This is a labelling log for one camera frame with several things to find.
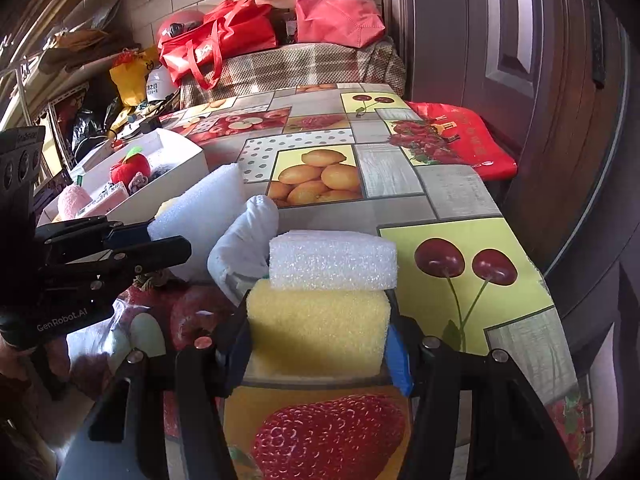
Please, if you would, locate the red plastic bag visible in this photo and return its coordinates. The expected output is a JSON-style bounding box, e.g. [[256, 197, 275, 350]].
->
[[407, 101, 518, 181]]

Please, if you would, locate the red apple plush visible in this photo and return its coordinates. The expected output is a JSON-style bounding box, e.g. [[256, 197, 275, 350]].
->
[[110, 146, 151, 186]]

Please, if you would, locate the braided rope toy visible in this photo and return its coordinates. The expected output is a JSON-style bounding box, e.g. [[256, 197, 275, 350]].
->
[[128, 171, 150, 195]]

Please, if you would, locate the pink red helmet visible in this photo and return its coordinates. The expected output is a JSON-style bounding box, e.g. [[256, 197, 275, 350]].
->
[[155, 8, 204, 46]]

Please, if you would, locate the dark wooden door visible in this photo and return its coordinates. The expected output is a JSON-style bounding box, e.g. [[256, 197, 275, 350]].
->
[[383, 0, 639, 479]]

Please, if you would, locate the yellow plastic bag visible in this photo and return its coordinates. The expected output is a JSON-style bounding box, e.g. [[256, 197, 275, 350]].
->
[[110, 46, 158, 107]]

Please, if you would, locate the black plastic bag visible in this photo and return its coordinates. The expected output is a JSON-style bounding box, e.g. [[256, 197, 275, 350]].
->
[[72, 100, 122, 162]]

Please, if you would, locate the white cardboard box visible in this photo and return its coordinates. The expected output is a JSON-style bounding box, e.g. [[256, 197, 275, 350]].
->
[[38, 129, 208, 226]]

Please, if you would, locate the metal shelf rack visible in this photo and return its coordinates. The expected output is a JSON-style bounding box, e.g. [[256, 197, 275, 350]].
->
[[1, 49, 93, 174]]

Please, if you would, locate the white helmet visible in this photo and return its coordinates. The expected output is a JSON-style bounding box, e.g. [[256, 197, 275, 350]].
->
[[145, 65, 177, 103]]

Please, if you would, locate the large white foam piece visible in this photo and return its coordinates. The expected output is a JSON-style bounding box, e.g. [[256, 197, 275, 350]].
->
[[148, 164, 246, 283]]

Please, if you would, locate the white foam block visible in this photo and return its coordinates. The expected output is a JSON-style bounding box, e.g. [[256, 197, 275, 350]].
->
[[269, 230, 398, 290]]

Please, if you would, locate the pink tissue packet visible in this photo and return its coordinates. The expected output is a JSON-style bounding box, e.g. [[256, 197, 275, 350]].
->
[[75, 182, 129, 218]]

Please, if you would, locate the red fabric bag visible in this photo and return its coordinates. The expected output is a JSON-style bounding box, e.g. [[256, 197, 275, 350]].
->
[[295, 0, 386, 49]]

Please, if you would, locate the pink fluffy cloth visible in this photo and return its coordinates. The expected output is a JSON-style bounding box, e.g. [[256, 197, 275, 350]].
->
[[58, 184, 92, 221]]

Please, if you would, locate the yellow green sponge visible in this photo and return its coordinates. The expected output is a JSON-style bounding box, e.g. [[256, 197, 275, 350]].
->
[[246, 280, 390, 379]]

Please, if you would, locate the fruit pattern tablecloth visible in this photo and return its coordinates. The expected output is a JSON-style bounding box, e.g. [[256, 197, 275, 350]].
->
[[160, 84, 591, 471]]

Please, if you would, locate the red tote bag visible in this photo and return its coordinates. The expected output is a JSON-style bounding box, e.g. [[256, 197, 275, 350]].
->
[[160, 0, 278, 90]]

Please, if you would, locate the left hand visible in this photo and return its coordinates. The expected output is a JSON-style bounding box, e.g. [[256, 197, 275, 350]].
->
[[0, 336, 29, 382]]

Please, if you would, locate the plaid covered cabinet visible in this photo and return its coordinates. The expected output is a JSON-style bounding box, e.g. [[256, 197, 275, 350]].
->
[[180, 38, 407, 108]]

